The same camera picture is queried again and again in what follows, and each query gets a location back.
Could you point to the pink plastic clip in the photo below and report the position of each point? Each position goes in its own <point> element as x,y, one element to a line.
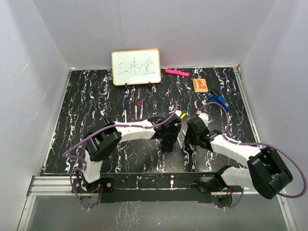
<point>177,72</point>

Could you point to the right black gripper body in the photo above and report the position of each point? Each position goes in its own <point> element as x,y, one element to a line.
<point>192,138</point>

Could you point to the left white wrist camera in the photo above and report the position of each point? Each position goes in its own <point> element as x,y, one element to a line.
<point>177,113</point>

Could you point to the white pen red tip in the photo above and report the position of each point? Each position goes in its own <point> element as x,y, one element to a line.
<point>136,110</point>

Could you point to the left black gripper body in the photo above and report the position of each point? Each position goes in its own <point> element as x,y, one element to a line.
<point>171,135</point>

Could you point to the white pen green tip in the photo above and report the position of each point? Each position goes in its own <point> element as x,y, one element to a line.
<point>179,143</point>

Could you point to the small whiteboard with orange frame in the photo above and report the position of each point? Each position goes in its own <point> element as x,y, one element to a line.
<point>136,67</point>

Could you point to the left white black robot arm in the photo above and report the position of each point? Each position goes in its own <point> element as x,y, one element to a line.
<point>101,145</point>

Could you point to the white pen blue tip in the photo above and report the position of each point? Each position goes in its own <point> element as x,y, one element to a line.
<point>125,113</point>

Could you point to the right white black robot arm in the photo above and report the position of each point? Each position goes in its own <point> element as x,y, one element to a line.
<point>264,170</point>

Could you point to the white pen pink tip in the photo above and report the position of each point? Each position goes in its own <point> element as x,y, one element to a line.
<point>141,112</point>

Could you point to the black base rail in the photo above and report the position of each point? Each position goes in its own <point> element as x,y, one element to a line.
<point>152,187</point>

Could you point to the white pen yellow tip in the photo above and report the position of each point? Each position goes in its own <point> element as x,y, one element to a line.
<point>186,141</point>

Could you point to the orange card pack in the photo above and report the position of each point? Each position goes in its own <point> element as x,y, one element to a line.
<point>199,85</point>

